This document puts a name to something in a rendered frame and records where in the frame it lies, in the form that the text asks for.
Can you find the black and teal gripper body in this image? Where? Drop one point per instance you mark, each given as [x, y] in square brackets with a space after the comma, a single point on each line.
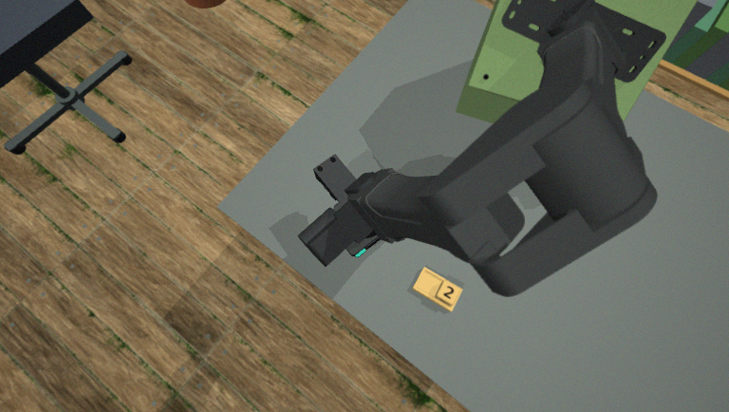
[369, 241]

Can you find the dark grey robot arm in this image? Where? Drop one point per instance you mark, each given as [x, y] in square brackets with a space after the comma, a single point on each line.
[563, 140]

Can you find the tan wooden tray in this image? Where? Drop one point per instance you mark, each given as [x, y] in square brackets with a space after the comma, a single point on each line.
[428, 284]

